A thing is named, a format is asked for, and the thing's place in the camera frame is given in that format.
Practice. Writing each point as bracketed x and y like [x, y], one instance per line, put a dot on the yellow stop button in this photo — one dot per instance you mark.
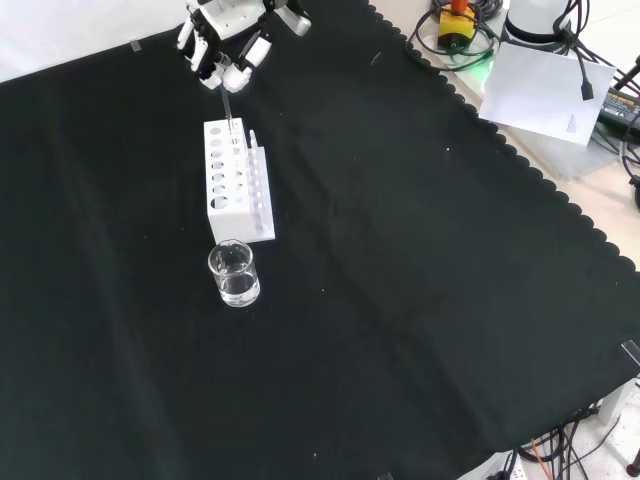
[456, 30]

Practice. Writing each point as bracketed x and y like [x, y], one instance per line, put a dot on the black power adapter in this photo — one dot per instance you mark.
[620, 107]

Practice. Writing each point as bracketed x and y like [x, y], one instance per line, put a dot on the white test tube rack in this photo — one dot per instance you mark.
[225, 210]

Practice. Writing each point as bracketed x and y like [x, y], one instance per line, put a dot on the clear cloth clip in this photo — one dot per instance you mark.
[631, 351]
[136, 45]

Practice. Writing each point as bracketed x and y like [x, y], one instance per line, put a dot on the pale white board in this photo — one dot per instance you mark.
[545, 95]

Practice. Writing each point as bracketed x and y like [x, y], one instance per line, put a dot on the black bench cloth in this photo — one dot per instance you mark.
[350, 275]

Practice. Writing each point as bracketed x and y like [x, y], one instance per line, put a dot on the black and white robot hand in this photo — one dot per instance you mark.
[225, 30]

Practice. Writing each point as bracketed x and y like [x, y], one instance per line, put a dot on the clear glass beaker with water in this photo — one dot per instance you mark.
[235, 280]

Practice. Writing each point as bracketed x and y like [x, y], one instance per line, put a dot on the clear glass rod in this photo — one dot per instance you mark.
[227, 110]

